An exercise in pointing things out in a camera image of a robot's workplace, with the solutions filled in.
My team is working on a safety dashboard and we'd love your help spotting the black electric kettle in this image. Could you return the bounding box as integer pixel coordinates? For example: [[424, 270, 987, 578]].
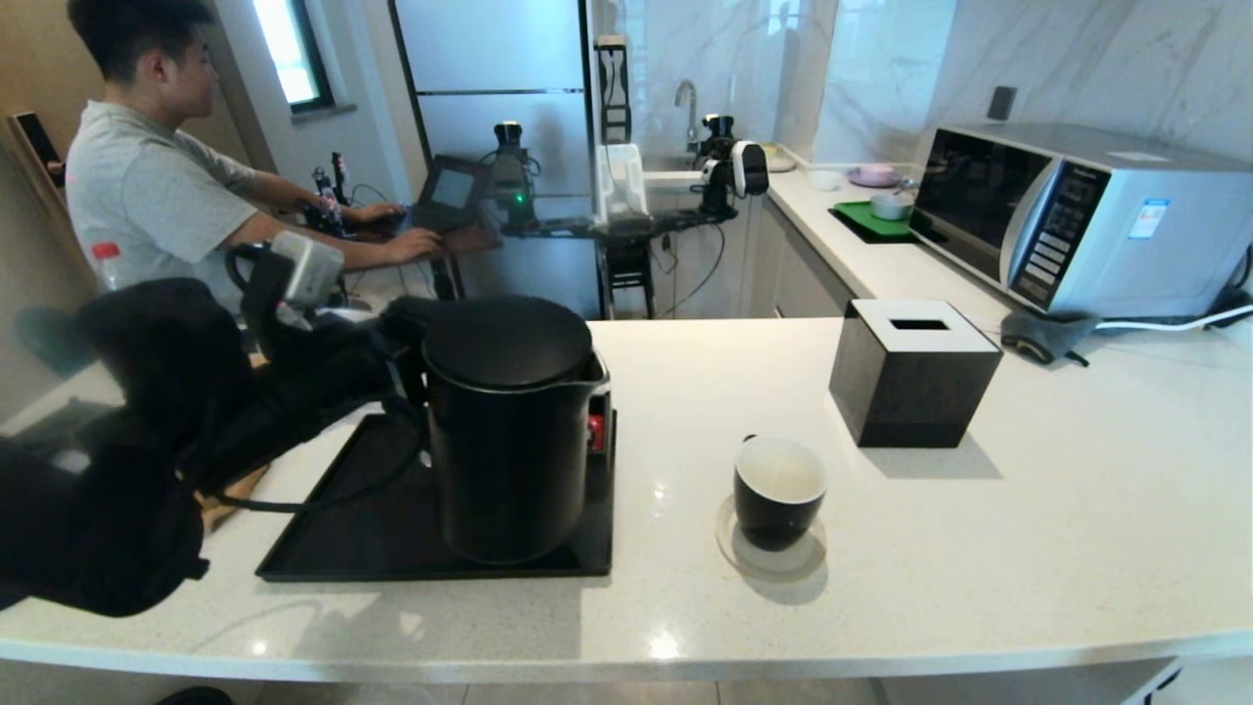
[[387, 296, 610, 565]]

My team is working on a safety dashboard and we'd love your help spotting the brown wooden desk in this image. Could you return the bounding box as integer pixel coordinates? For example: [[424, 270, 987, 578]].
[[431, 223, 505, 300]]

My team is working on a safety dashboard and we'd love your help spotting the black serving tray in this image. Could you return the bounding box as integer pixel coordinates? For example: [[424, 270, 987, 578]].
[[255, 411, 616, 583]]

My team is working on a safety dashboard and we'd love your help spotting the black teleoperation controller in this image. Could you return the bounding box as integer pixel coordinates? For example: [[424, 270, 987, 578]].
[[308, 152, 353, 236]]

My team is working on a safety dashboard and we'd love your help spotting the brown crumpled cloth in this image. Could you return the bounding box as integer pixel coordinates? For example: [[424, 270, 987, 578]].
[[196, 465, 270, 535]]

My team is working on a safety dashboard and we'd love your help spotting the black laptop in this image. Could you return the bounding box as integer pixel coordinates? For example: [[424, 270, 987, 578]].
[[411, 154, 493, 234]]

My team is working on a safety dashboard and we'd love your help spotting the black device with green light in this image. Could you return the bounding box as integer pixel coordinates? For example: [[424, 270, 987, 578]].
[[489, 120, 541, 234]]

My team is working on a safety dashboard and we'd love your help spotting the black compartment organizer box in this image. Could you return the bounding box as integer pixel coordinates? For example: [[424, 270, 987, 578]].
[[583, 377, 618, 505]]

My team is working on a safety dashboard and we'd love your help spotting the black metal stand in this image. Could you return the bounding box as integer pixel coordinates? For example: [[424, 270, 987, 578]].
[[509, 208, 747, 319]]

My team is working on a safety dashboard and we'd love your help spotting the person in grey t-shirt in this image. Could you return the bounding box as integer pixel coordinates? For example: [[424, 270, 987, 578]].
[[64, 0, 441, 305]]

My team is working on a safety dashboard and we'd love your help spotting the clear water bottle red cap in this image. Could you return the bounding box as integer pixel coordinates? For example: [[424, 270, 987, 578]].
[[91, 242, 128, 293]]

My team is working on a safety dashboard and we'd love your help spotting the white plastic rack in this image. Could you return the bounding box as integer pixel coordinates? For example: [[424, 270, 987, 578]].
[[595, 144, 649, 226]]

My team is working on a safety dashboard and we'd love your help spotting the grey refrigerator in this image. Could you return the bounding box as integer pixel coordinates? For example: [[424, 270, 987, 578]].
[[388, 0, 603, 319]]

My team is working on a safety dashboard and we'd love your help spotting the chrome kitchen faucet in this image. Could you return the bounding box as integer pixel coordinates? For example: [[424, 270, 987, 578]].
[[673, 80, 702, 156]]

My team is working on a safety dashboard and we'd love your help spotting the black white robot device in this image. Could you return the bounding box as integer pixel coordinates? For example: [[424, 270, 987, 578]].
[[697, 114, 770, 220]]

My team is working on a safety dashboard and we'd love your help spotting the black mug white inside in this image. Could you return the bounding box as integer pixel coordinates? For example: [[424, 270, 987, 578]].
[[733, 434, 828, 551]]

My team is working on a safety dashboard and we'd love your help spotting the white kitchen cabinet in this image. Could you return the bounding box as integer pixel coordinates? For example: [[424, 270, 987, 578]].
[[749, 196, 864, 320]]

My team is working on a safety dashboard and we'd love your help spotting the white round coaster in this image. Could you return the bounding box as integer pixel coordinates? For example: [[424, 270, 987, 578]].
[[716, 494, 827, 579]]

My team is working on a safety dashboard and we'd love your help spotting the green tray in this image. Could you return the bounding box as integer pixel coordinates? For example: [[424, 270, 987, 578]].
[[828, 201, 921, 246]]

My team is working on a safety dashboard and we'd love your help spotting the black tissue box white lid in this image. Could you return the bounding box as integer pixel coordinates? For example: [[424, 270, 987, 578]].
[[828, 299, 1004, 449]]

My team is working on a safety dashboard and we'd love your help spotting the grey oven mitt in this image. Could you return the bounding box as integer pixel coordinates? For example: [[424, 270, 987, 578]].
[[998, 310, 1099, 369]]

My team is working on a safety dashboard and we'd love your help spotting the silver microwave oven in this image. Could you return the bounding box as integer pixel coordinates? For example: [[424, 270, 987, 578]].
[[908, 122, 1253, 320]]

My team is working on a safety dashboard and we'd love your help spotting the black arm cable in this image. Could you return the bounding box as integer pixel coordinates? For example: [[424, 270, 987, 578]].
[[210, 397, 429, 515]]

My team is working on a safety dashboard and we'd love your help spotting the window with dark frame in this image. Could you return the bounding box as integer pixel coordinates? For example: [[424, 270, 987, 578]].
[[250, 0, 337, 117]]

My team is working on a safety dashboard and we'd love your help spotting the black door lock handle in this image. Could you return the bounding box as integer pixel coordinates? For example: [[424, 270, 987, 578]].
[[8, 113, 65, 187]]

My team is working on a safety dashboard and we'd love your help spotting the white power cable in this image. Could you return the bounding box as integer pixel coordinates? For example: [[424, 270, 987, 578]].
[[1091, 304, 1253, 334]]

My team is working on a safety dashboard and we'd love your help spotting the black microwave cable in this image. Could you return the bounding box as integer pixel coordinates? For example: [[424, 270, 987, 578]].
[[1209, 245, 1253, 316]]

